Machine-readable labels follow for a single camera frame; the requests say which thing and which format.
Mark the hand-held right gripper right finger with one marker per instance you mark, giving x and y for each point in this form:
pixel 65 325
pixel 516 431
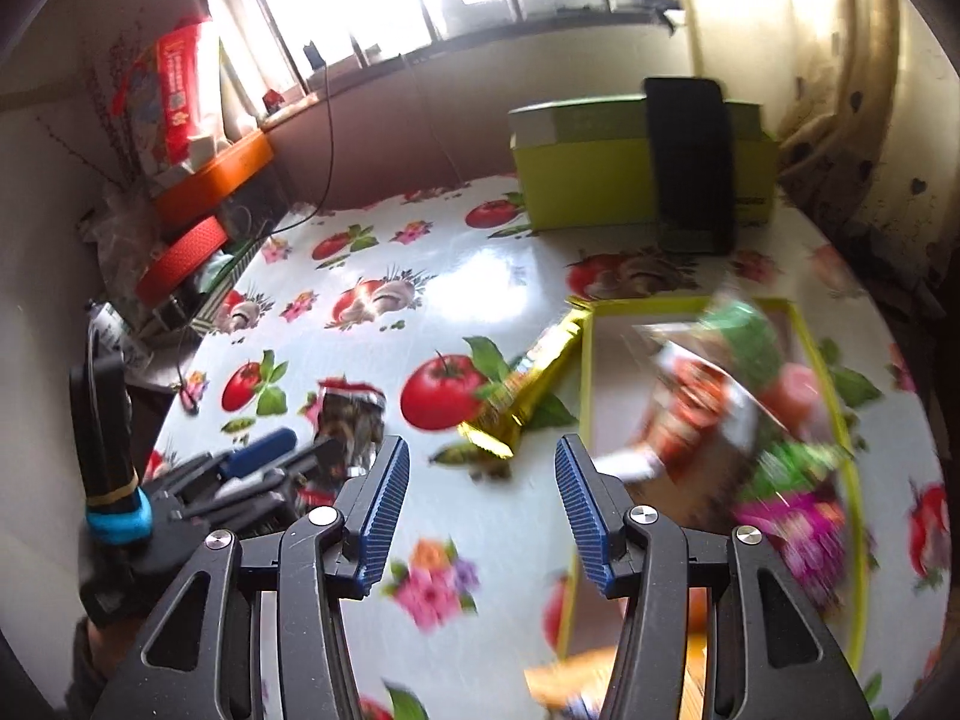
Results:
pixel 581 517

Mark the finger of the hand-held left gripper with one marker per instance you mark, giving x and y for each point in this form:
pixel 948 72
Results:
pixel 300 472
pixel 259 454

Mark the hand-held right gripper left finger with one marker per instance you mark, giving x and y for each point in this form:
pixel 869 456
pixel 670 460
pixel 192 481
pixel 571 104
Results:
pixel 382 510

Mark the small silver-red snack packet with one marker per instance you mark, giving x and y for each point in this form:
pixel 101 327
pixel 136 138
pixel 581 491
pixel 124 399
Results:
pixel 349 420

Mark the gold snack bar packet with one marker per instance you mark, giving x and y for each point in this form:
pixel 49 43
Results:
pixel 532 375

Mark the yellow-green cardboard box lid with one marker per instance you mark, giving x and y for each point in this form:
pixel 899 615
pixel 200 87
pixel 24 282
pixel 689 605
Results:
pixel 615 360

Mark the red-brown snack packet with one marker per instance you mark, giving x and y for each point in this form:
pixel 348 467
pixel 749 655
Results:
pixel 697 405

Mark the yellow chip bag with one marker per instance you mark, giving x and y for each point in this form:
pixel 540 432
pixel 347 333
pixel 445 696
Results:
pixel 562 682

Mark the purple snack packet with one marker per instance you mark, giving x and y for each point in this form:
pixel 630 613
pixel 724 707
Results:
pixel 795 540

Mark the small green snack packet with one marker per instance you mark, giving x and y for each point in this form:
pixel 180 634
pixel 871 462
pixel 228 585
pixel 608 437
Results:
pixel 795 465

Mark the green clear snack packet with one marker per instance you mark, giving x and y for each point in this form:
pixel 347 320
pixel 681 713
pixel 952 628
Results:
pixel 742 345

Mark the pink jelly cup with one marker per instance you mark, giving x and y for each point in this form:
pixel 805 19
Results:
pixel 795 390

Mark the person's left forearm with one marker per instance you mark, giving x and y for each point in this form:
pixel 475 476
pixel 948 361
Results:
pixel 90 667

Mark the red basket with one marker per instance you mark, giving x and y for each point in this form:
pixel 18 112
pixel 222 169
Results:
pixel 184 251

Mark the fruit print tablecloth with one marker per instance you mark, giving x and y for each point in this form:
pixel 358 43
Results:
pixel 465 270

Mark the red printed pack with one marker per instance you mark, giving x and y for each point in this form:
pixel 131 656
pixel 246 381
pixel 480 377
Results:
pixel 176 90

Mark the yellow-green cardboard box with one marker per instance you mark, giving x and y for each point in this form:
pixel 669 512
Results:
pixel 585 172

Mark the black smartphone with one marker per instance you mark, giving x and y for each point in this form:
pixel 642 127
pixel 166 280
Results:
pixel 690 165

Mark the heart print curtain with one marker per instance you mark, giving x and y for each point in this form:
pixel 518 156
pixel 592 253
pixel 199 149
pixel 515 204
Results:
pixel 862 90

